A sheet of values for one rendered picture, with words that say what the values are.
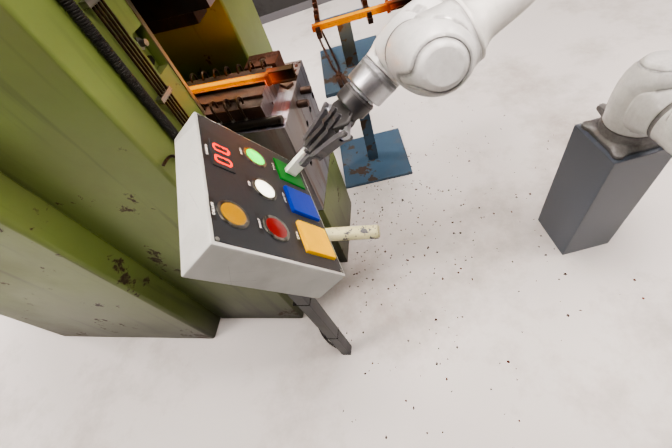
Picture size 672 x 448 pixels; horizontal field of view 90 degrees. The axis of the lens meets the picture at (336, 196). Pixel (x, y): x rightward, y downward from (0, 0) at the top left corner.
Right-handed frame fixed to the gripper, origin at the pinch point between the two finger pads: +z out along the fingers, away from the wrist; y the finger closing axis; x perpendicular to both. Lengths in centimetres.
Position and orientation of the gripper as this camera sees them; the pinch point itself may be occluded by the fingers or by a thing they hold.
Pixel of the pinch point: (299, 162)
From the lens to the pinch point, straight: 77.1
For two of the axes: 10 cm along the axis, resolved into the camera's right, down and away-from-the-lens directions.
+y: -3.4, -6.8, 6.5
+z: -6.7, 6.6, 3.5
